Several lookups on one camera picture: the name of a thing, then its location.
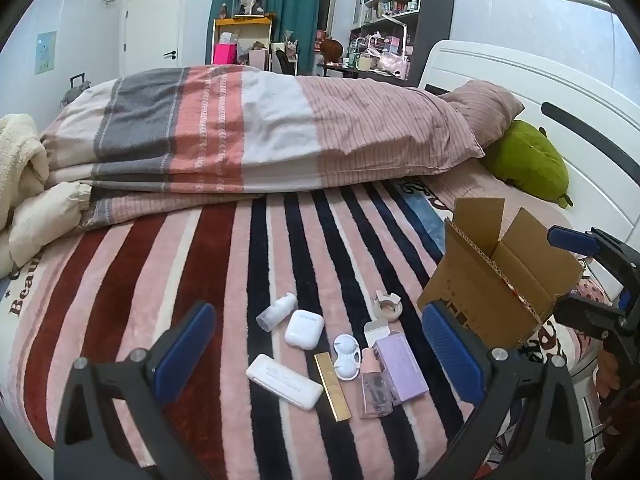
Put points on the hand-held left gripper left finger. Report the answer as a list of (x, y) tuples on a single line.
[(182, 355)]

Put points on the pink striped pillow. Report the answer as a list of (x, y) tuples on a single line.
[(487, 105)]

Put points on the brown cardboard box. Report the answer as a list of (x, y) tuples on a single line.
[(480, 290)]

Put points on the printed bed sheet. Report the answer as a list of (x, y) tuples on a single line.
[(22, 290)]

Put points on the gold lipstick tube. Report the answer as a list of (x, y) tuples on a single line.
[(332, 387)]

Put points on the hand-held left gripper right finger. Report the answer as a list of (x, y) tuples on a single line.
[(452, 355)]

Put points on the teal curtain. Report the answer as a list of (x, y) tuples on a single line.
[(295, 0)]

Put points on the white desk lamp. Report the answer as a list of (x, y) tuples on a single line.
[(401, 40)]

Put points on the yellow shelf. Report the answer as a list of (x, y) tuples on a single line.
[(242, 22)]

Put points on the striped plush blanket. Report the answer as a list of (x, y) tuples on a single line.
[(200, 260)]

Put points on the white bed headboard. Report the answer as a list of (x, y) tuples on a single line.
[(590, 160)]

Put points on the pink box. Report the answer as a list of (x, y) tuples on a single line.
[(224, 54)]

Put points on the purple carton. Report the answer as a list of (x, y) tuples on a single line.
[(406, 370)]

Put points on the white tape dispenser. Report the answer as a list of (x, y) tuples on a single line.
[(389, 306)]

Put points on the white contact lens case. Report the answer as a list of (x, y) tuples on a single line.
[(346, 357)]

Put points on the cream fleece blanket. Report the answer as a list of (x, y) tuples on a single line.
[(20, 155)]

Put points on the grey suitcase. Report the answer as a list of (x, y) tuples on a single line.
[(75, 92)]

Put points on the brown round plush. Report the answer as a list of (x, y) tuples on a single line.
[(331, 49)]

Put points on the beige duvet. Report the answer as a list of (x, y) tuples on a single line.
[(45, 220)]

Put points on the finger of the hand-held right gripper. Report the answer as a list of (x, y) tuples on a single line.
[(587, 312), (572, 240)]

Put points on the white door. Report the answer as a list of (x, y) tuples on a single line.
[(152, 25)]

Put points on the white rectangular case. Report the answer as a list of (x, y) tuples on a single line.
[(282, 382)]

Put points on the green plush toy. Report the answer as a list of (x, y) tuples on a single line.
[(530, 160)]

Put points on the white earbuds case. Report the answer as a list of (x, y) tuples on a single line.
[(303, 329)]

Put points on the small white pump bottle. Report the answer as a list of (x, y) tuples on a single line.
[(276, 312)]

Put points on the folded striped quilt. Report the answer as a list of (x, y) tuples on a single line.
[(260, 125)]

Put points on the blue wall poster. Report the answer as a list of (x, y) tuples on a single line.
[(46, 52)]

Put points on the clear bottle with pink cap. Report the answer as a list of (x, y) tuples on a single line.
[(376, 390)]

